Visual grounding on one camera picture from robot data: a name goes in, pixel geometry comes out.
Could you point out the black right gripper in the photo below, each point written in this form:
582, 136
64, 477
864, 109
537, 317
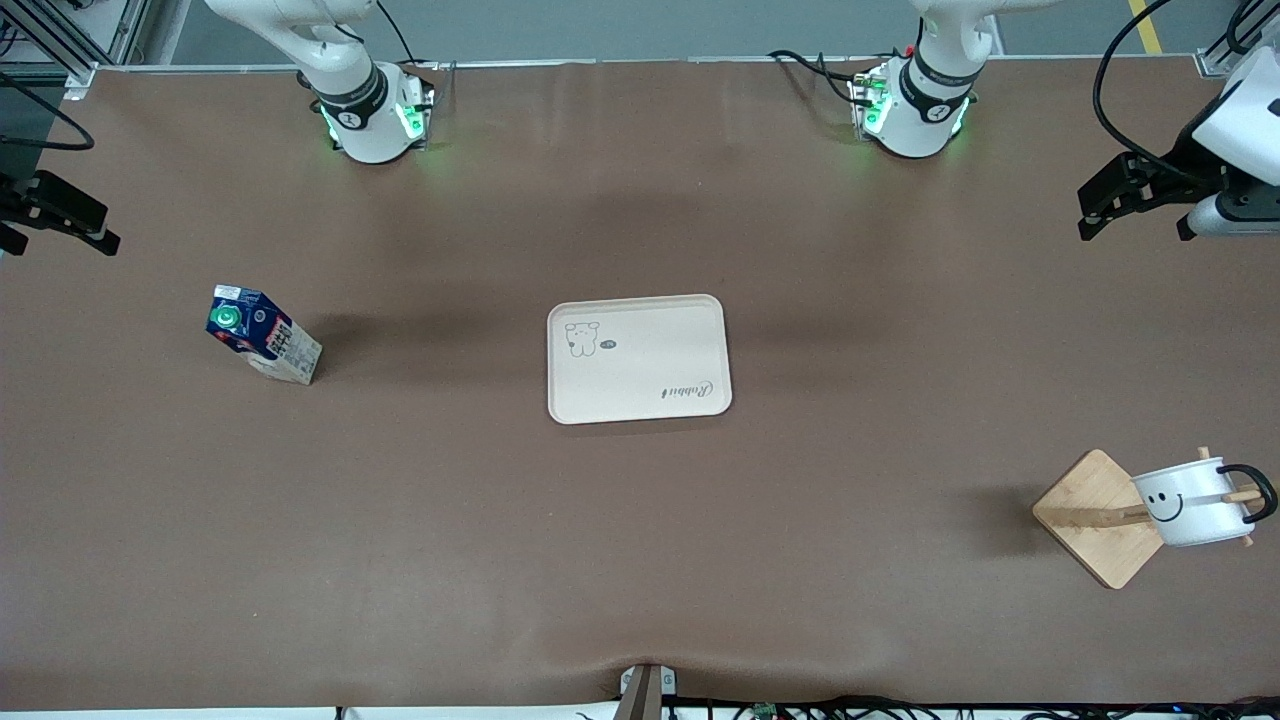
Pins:
20, 198

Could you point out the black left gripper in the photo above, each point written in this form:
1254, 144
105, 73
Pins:
1178, 174

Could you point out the blue white milk carton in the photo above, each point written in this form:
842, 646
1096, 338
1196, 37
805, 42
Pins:
265, 340

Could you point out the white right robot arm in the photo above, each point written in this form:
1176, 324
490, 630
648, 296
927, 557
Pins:
340, 60

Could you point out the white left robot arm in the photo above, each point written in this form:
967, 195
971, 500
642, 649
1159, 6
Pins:
930, 110

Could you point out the cream rabbit print tray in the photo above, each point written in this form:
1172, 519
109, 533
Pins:
640, 360

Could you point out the wooden mug stand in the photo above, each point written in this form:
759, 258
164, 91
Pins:
1090, 520

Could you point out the green terminal connector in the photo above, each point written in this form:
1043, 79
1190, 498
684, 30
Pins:
765, 711

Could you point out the aluminium frame profile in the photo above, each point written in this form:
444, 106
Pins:
1215, 60
120, 30

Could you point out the grey metal mount bracket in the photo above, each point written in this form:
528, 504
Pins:
640, 695

